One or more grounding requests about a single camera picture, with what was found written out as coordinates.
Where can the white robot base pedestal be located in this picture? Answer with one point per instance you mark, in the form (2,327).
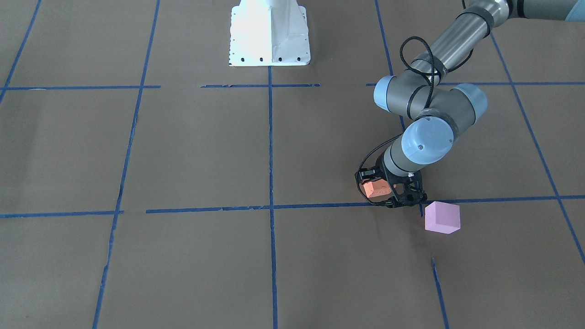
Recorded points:
(269,33)

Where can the orange foam cube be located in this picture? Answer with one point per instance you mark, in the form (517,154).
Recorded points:
(377,188)

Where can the pink foam cube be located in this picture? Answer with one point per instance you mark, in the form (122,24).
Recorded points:
(441,217)

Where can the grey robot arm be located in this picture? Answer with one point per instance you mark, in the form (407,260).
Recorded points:
(439,117)

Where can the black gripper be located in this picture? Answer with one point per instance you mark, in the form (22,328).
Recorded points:
(383,175)

